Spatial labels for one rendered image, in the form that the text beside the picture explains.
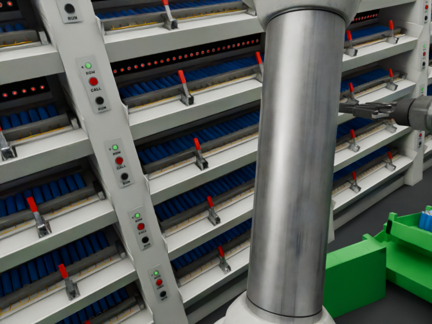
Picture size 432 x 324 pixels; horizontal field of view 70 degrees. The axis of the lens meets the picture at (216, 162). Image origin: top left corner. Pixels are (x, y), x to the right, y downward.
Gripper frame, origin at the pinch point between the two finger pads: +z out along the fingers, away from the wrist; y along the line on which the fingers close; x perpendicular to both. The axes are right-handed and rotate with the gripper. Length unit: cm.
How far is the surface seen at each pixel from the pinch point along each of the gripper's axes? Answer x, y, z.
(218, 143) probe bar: -2.4, -38.5, 18.5
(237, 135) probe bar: -2.2, -30.9, 18.4
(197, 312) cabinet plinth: -56, -60, 16
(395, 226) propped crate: -45.3, 10.7, -9.8
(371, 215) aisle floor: -59, 30, 12
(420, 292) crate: -57, -1, -24
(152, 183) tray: -6, -63, 15
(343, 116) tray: -7.6, 14.4, 12.8
